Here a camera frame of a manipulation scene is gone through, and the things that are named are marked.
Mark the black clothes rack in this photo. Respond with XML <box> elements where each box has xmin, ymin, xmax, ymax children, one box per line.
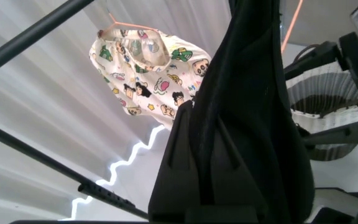
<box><xmin>0</xmin><ymin>0</ymin><xmax>149</xmax><ymax>220</ymax></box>

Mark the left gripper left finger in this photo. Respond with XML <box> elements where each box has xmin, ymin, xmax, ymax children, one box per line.
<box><xmin>148</xmin><ymin>100</ymin><xmax>203</xmax><ymax>223</ymax></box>

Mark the white curtain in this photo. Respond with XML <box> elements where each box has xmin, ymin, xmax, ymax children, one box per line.
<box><xmin>0</xmin><ymin>0</ymin><xmax>232</xmax><ymax>222</ymax></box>

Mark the white laundry basket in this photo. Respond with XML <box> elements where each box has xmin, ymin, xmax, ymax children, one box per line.
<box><xmin>285</xmin><ymin>43</ymin><xmax>358</xmax><ymax>162</ymax></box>

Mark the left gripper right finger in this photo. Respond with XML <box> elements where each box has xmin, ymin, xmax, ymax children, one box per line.
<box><xmin>201</xmin><ymin>119</ymin><xmax>269</xmax><ymax>223</ymax></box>

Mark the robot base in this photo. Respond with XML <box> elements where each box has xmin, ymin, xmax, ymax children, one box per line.
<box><xmin>305</xmin><ymin>185</ymin><xmax>358</xmax><ymax>224</ymax></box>

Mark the black garment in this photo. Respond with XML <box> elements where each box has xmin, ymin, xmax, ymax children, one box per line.
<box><xmin>187</xmin><ymin>0</ymin><xmax>316</xmax><ymax>224</ymax></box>

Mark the cream printed garment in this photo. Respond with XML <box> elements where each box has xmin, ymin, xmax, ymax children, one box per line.
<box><xmin>88</xmin><ymin>28</ymin><xmax>213</xmax><ymax>130</ymax></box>

